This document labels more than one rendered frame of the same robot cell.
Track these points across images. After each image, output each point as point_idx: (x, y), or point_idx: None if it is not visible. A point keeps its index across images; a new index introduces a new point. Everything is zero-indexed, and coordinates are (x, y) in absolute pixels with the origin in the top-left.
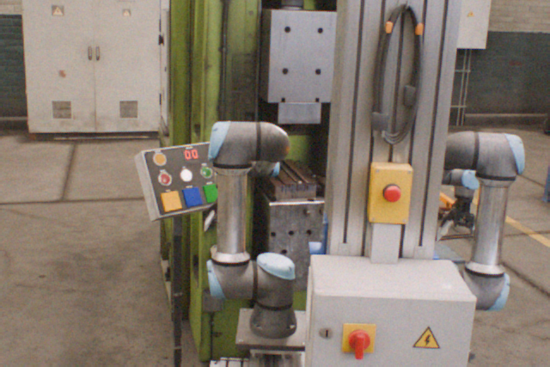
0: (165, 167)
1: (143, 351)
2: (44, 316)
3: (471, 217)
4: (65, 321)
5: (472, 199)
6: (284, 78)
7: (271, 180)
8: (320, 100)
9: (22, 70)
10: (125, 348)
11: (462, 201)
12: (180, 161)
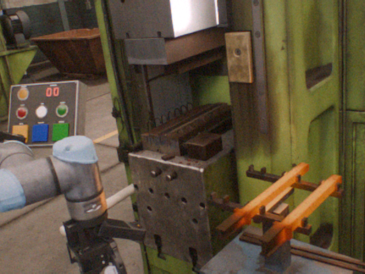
0: (25, 101)
1: (131, 251)
2: (125, 200)
3: (78, 258)
4: (129, 207)
5: (69, 227)
6: (123, 8)
7: (156, 126)
8: (162, 33)
9: None
10: (126, 244)
11: (63, 224)
12: (41, 97)
